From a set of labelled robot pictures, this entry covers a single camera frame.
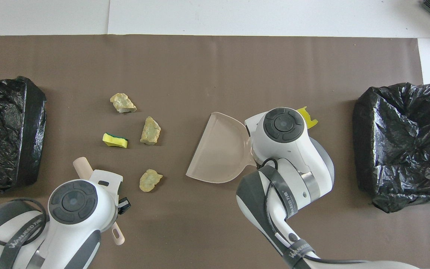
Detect bin with crumpled black bag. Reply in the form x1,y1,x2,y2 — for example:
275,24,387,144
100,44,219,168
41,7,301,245
352,82,430,214

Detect brown paper table mat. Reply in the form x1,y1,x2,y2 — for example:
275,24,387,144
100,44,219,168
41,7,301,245
0,35,430,269

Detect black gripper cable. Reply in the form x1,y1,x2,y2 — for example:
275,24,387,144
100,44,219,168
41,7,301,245
258,158,368,264
0,197,48,247

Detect pale pink plastic dustpan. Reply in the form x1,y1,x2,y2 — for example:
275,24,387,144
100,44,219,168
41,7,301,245
186,112,256,184

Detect bin with smooth black bag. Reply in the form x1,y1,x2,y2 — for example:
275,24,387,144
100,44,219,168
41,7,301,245
0,76,47,192

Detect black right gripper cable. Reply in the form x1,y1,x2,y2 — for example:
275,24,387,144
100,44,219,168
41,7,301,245
258,158,368,264

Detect yellowish foam chunk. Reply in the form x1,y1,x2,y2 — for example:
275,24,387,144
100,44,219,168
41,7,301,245
140,116,161,145
110,93,137,114
139,169,163,192

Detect beige hand brush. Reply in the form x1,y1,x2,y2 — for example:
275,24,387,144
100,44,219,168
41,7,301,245
73,157,125,246

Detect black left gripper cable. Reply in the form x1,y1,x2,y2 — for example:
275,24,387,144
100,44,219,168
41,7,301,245
0,197,48,247

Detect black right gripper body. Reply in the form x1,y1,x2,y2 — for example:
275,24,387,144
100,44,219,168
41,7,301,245
252,148,266,167

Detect yellow and green sponge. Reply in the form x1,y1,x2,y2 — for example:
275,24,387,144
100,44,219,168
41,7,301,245
102,133,129,149

